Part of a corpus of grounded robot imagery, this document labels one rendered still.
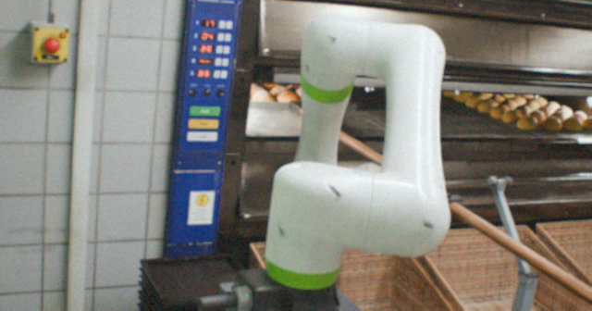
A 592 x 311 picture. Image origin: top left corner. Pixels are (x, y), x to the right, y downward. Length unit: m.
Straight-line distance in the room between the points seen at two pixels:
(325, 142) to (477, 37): 1.09
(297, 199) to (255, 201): 1.21
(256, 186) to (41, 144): 0.68
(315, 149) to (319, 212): 0.56
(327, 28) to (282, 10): 0.82
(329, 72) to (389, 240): 0.44
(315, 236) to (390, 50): 0.45
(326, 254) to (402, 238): 0.12
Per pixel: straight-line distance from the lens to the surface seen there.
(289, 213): 1.19
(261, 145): 2.34
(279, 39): 2.27
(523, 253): 1.76
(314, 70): 1.52
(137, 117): 2.20
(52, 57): 2.04
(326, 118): 1.63
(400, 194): 1.20
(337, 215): 1.18
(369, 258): 2.63
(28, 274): 2.32
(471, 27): 2.66
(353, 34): 1.48
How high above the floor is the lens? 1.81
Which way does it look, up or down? 16 degrees down
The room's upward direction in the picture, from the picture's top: 8 degrees clockwise
